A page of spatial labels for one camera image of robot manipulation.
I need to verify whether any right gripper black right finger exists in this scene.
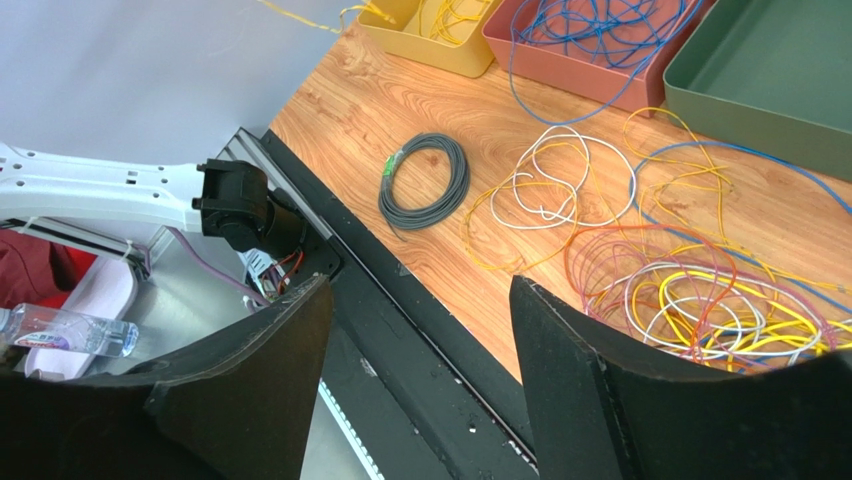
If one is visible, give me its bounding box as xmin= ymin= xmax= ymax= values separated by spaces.
xmin=509 ymin=276 xmax=851 ymax=479

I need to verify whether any grey coiled cable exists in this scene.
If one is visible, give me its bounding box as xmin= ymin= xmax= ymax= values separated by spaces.
xmin=377 ymin=131 xmax=472 ymax=242

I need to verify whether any orange yellow thin cable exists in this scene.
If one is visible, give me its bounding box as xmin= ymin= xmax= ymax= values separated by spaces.
xmin=256 ymin=0 xmax=850 ymax=294

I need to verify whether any dark red cloth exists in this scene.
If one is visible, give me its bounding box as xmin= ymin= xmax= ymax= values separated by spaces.
xmin=1 ymin=230 xmax=96 ymax=308

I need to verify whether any red plastic bin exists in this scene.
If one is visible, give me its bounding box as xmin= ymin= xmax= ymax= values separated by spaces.
xmin=483 ymin=0 xmax=712 ymax=113

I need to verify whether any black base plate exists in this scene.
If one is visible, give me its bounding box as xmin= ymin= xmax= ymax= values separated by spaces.
xmin=259 ymin=132 xmax=538 ymax=479

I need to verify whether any green plastic bin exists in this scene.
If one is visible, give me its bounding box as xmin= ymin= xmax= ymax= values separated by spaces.
xmin=663 ymin=0 xmax=851 ymax=181

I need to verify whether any yellow plastic bin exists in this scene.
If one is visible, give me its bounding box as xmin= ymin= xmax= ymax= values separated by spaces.
xmin=355 ymin=0 xmax=501 ymax=78

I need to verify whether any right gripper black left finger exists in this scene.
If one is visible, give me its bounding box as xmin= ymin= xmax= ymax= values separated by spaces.
xmin=1 ymin=275 xmax=333 ymax=479

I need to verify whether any blue thin cable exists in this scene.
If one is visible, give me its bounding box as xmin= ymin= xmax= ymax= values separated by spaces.
xmin=507 ymin=0 xmax=852 ymax=314

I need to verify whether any clear plastic water bottle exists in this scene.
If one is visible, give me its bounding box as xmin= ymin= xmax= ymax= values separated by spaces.
xmin=1 ymin=304 xmax=139 ymax=358

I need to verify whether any pink thin cable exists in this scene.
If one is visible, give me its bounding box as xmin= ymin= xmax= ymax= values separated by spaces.
xmin=578 ymin=226 xmax=840 ymax=371

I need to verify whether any bright yellow cable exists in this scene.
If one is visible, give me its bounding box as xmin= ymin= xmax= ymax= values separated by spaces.
xmin=628 ymin=269 xmax=852 ymax=374

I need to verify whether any orange red thin cable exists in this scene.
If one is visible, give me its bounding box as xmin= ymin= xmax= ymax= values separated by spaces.
xmin=564 ymin=222 xmax=740 ymax=364

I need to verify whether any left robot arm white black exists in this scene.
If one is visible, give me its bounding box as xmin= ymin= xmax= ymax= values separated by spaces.
xmin=1 ymin=144 xmax=306 ymax=258

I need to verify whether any pink plastic tray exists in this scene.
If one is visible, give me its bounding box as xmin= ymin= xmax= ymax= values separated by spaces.
xmin=23 ymin=258 xmax=138 ymax=381

